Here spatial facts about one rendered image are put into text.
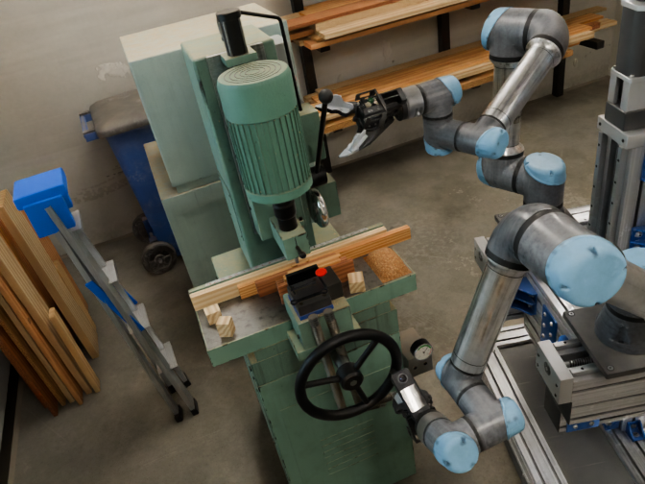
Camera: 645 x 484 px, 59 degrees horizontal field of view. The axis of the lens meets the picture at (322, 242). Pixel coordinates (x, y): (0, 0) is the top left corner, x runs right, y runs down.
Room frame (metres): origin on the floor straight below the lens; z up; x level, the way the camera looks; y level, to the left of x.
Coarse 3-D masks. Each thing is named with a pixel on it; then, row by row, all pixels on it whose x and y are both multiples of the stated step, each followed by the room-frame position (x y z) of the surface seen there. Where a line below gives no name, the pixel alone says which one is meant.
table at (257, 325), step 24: (360, 264) 1.32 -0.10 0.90; (384, 288) 1.21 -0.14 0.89; (408, 288) 1.23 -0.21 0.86; (240, 312) 1.22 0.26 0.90; (264, 312) 1.20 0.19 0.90; (216, 336) 1.14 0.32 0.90; (240, 336) 1.12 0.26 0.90; (264, 336) 1.13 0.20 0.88; (288, 336) 1.13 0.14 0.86; (216, 360) 1.09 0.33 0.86
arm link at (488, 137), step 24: (552, 24) 1.44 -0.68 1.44; (528, 48) 1.44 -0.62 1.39; (552, 48) 1.39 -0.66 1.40; (528, 72) 1.35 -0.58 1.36; (504, 96) 1.30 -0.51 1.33; (528, 96) 1.32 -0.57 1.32; (480, 120) 1.27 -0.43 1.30; (504, 120) 1.25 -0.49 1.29; (456, 144) 1.26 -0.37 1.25; (480, 144) 1.21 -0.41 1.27; (504, 144) 1.21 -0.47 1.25
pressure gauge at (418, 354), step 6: (414, 342) 1.19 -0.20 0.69; (420, 342) 1.18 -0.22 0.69; (426, 342) 1.18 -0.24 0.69; (414, 348) 1.17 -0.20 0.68; (420, 348) 1.17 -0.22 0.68; (426, 348) 1.17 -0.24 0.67; (432, 348) 1.17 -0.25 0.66; (414, 354) 1.16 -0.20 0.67; (420, 354) 1.17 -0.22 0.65; (426, 354) 1.17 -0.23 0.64; (420, 360) 1.16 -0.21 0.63
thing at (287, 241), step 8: (272, 224) 1.37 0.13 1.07; (280, 232) 1.31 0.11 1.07; (288, 232) 1.30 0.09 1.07; (296, 232) 1.29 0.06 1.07; (304, 232) 1.29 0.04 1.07; (280, 240) 1.29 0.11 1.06; (288, 240) 1.27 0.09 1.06; (296, 240) 1.28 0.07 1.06; (304, 240) 1.28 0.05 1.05; (280, 248) 1.33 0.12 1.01; (288, 248) 1.27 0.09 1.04; (304, 248) 1.28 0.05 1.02; (288, 256) 1.27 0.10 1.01; (296, 256) 1.28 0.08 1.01
